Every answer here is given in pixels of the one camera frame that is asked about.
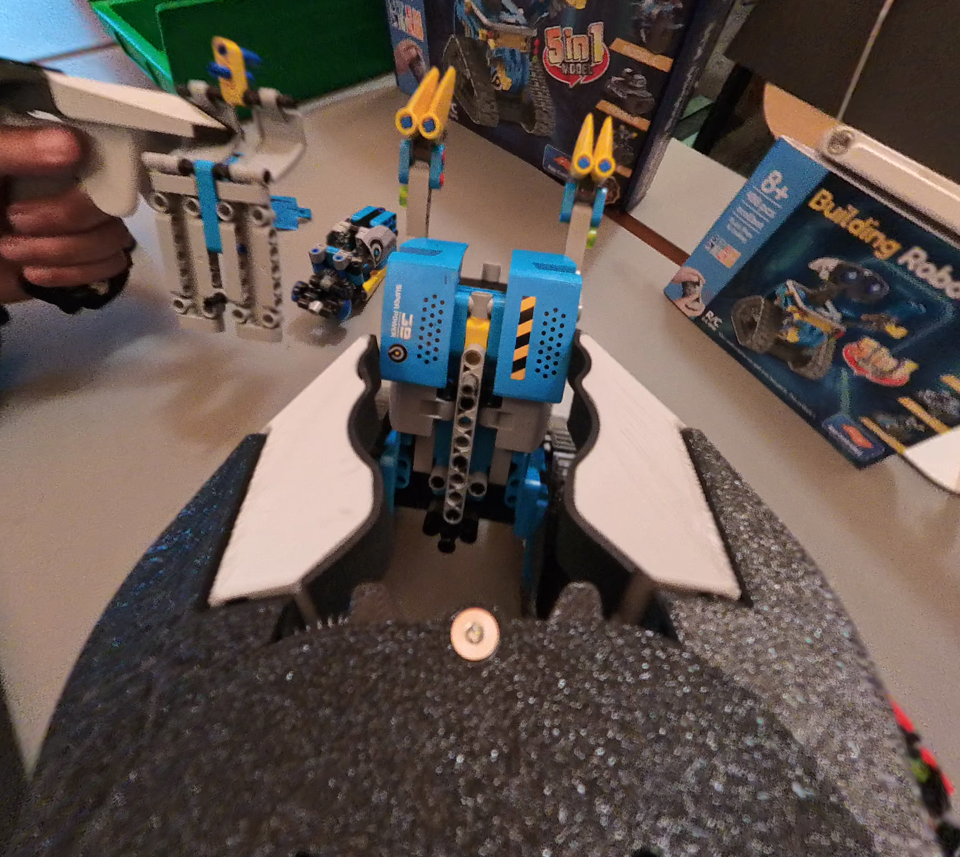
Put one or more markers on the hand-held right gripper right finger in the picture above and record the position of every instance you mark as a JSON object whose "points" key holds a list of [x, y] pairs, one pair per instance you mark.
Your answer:
{"points": [[653, 497]]}

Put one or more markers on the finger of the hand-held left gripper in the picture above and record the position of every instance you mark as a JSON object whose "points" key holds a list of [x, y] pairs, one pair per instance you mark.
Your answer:
{"points": [[117, 175], [105, 104]]}

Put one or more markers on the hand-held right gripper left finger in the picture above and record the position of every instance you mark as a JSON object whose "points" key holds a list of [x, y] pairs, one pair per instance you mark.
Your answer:
{"points": [[300, 497]]}

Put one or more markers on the grey blue brick assembly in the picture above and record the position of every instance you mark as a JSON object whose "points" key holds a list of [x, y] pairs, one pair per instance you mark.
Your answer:
{"points": [[225, 227]]}

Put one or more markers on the blue tracked toy robot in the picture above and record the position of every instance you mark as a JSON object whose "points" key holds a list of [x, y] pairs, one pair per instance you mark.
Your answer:
{"points": [[480, 332]]}

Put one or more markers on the grey desk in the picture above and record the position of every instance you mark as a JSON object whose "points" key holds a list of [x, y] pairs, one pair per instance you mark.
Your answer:
{"points": [[150, 430]]}

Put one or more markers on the person's left hand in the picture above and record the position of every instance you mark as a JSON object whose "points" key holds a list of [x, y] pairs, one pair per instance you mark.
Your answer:
{"points": [[53, 235]]}

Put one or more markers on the green plastic bin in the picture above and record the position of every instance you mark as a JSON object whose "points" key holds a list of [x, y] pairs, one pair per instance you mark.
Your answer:
{"points": [[240, 2]]}

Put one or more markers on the black blue motor assembly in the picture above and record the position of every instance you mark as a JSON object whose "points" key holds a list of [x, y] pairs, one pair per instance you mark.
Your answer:
{"points": [[348, 265]]}

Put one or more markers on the small robot kit box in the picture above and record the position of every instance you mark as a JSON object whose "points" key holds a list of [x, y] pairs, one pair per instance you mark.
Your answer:
{"points": [[840, 317]]}

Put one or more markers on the large black board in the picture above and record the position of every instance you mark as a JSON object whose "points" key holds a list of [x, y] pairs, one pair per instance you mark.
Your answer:
{"points": [[825, 2]]}

